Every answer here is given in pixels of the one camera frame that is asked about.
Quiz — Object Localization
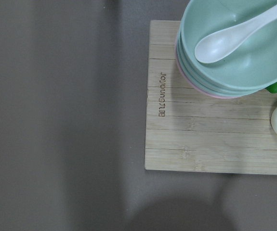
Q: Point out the bamboo cutting board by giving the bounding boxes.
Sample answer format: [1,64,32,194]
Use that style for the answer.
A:
[145,20,277,175]

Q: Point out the white soup spoon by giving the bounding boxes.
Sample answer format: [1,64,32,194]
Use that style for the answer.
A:
[194,5,277,64]

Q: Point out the stacked green bowls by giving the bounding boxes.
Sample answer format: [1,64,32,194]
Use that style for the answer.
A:
[175,0,277,98]

